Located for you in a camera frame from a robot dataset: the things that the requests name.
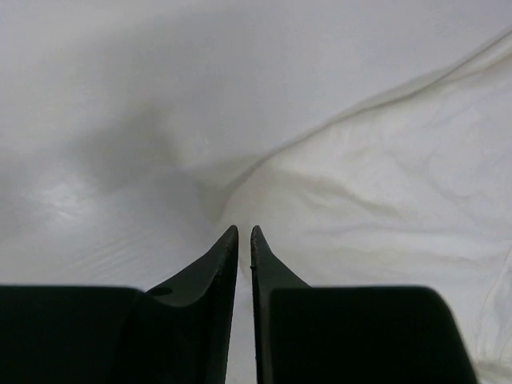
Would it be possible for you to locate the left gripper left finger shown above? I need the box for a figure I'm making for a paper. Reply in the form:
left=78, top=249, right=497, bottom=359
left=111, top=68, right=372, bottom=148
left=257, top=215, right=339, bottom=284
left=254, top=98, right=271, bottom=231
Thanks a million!
left=1, top=226, right=238, bottom=383

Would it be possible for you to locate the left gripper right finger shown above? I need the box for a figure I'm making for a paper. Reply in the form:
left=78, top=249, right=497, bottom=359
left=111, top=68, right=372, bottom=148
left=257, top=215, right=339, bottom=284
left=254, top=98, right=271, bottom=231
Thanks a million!
left=250, top=227, right=477, bottom=383

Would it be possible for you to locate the white tank top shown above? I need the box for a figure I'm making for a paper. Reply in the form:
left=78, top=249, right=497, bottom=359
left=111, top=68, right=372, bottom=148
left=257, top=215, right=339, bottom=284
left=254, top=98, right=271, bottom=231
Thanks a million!
left=221, top=34, right=511, bottom=383

